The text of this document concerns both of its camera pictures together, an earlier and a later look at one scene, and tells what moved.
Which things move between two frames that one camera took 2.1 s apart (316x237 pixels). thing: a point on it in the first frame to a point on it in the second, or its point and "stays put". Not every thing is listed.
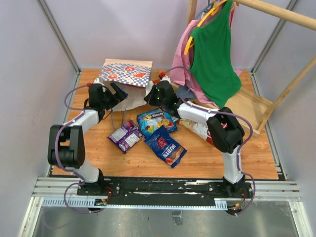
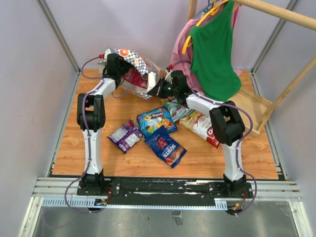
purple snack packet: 126,137 stays put
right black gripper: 149,98 to 158,89
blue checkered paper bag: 134,77 to 134,61
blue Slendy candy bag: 149,121 stays put
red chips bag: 198,128 stays put
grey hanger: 201,15 stays put
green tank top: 212,69 stays put
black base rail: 164,191 stays put
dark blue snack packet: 165,148 stays put
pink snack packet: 136,86 to 135,77
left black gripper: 115,100 to 127,66
